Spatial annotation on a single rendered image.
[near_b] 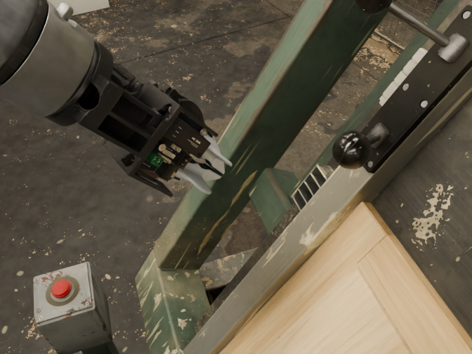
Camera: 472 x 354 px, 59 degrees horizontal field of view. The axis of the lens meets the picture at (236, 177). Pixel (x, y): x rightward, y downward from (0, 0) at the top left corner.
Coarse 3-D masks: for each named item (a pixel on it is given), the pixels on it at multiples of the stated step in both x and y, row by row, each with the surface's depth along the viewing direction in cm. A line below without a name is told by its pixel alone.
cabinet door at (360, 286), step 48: (336, 240) 56; (384, 240) 50; (288, 288) 63; (336, 288) 55; (384, 288) 49; (432, 288) 46; (240, 336) 70; (288, 336) 62; (336, 336) 54; (384, 336) 49; (432, 336) 44
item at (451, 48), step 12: (360, 0) 41; (372, 0) 40; (384, 0) 40; (372, 12) 41; (396, 12) 42; (408, 12) 42; (408, 24) 42; (420, 24) 42; (432, 36) 42; (444, 36) 43; (456, 36) 42; (444, 48) 43; (456, 48) 42
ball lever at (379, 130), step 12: (348, 132) 40; (372, 132) 49; (384, 132) 48; (336, 144) 40; (348, 144) 39; (360, 144) 39; (372, 144) 49; (336, 156) 40; (348, 156) 39; (360, 156) 39; (348, 168) 40
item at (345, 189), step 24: (456, 96) 45; (432, 120) 47; (408, 144) 48; (336, 168) 55; (360, 168) 52; (384, 168) 50; (336, 192) 55; (360, 192) 52; (312, 216) 58; (336, 216) 55; (288, 240) 61; (312, 240) 57; (264, 264) 65; (288, 264) 60; (240, 288) 69; (264, 288) 64; (216, 312) 73; (240, 312) 68; (216, 336) 72
